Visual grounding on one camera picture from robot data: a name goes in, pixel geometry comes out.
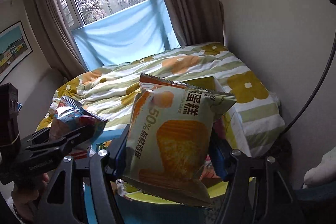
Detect blue red snack bag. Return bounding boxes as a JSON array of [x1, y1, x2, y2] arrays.
[[49, 96, 108, 150]]

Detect orange egg cake bag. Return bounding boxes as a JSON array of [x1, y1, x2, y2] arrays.
[[122, 73, 238, 208]]

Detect person's left hand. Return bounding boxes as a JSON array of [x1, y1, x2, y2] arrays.
[[11, 173, 49, 223]]

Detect blue white pen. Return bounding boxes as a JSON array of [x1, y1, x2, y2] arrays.
[[17, 103, 22, 112]]

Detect yellow green cardboard box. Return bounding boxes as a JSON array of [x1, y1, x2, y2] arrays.
[[123, 76, 253, 205]]

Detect blue patterned table mat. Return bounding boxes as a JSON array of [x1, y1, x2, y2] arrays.
[[84, 127, 227, 223]]

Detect floral striped duvet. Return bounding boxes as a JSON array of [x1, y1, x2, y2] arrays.
[[36, 41, 286, 159]]

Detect framed houses picture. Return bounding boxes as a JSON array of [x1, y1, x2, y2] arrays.
[[0, 21, 33, 82]]

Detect left brown curtain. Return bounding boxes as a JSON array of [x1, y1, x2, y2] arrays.
[[23, 0, 87, 80]]

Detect light blue window cloth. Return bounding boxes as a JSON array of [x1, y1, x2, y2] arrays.
[[72, 0, 180, 71]]

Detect beaded bracelet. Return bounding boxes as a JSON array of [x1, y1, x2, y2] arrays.
[[11, 203, 27, 222]]

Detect black cable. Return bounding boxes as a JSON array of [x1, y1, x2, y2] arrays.
[[280, 0, 336, 140]]

